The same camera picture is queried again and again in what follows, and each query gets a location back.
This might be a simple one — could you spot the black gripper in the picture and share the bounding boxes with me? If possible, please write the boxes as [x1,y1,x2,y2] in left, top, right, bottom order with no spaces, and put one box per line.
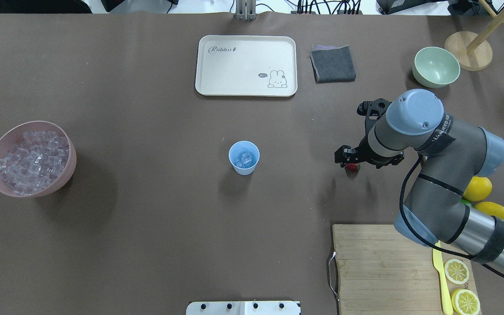
[334,98,404,169]

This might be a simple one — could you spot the red strawberry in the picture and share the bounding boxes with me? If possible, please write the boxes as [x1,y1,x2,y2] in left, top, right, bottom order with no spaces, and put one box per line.
[345,163,361,173]

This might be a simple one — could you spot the clear ice cubes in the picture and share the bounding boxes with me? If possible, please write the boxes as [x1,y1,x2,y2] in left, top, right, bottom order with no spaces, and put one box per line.
[234,151,256,169]

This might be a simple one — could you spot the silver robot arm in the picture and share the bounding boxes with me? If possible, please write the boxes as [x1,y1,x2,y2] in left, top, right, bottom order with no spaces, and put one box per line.
[334,88,504,278]

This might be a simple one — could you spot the light blue plastic cup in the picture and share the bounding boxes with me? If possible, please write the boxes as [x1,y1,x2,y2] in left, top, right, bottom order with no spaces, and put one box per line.
[228,141,260,175]

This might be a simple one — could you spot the wooden cup tree stand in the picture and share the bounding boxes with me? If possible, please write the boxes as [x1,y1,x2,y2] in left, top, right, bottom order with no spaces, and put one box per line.
[444,0,504,71]

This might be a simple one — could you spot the pink bowl of ice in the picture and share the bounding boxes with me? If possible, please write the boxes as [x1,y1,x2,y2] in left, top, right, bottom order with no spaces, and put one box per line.
[0,120,77,199]

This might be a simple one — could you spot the grey folded cloth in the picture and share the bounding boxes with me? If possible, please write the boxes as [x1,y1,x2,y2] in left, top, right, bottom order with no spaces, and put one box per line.
[310,45,357,84]

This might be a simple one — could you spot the wooden cutting board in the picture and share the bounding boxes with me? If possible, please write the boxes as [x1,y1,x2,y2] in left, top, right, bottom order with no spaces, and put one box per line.
[327,224,483,315]

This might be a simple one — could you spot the mint green bowl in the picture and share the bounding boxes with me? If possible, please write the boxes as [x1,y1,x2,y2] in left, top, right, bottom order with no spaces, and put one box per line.
[412,46,461,88]

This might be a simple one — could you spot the green lime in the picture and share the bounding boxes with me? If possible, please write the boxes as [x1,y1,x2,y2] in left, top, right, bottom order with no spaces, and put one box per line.
[460,199,473,207]

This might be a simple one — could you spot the cream rabbit tray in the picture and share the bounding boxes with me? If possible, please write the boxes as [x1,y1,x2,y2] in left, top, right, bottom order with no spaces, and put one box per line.
[195,35,298,97]

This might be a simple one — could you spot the yellow lemon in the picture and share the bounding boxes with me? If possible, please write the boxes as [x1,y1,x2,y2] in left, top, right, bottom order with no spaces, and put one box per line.
[473,201,504,220]
[462,176,493,202]

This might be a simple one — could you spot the yellow plastic knife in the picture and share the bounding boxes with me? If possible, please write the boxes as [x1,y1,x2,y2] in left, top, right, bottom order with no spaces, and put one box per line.
[432,241,454,315]

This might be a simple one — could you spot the lemon slice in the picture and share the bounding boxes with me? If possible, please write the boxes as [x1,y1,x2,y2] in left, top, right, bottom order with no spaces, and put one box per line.
[444,259,470,285]
[451,289,481,315]

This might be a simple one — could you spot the aluminium frame post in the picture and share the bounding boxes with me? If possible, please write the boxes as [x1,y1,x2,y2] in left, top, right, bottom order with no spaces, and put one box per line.
[234,0,257,21]

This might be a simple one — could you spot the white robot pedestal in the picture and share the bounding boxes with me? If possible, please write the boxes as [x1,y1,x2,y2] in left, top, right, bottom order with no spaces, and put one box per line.
[186,300,301,315]

